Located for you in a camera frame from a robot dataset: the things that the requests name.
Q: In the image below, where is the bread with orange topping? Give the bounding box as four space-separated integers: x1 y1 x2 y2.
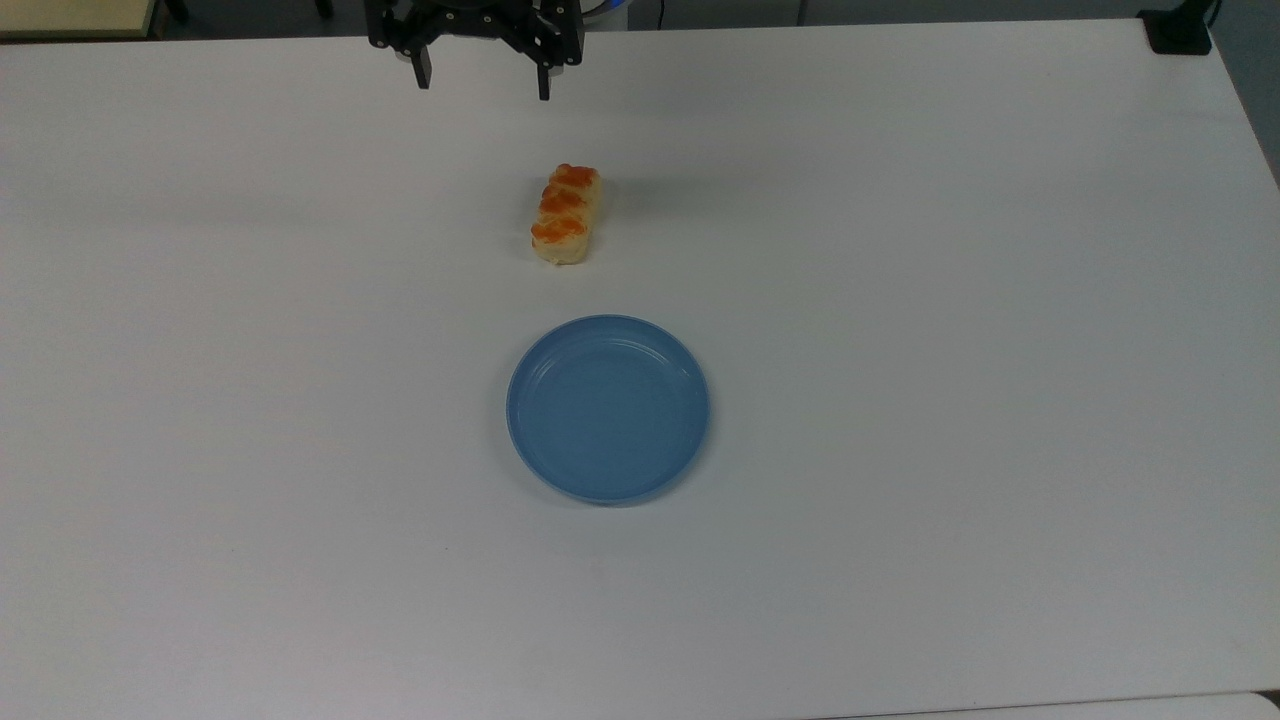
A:
530 163 605 267

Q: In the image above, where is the beige side table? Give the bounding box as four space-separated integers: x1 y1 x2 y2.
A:
0 0 167 41

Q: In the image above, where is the blue round plate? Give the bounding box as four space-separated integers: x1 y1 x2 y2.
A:
505 314 712 505

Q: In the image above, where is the black clamp on table corner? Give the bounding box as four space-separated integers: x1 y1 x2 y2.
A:
1138 0 1223 56

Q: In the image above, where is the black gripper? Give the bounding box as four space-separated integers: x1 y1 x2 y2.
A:
363 0 585 102

